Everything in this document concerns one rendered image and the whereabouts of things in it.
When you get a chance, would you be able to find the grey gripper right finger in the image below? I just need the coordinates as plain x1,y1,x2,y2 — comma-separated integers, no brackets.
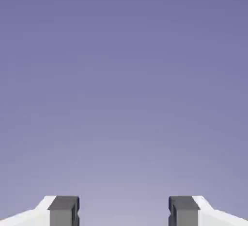
168,195,248,226

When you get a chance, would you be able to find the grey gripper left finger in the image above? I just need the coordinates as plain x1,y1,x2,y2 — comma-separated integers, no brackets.
0,195,80,226

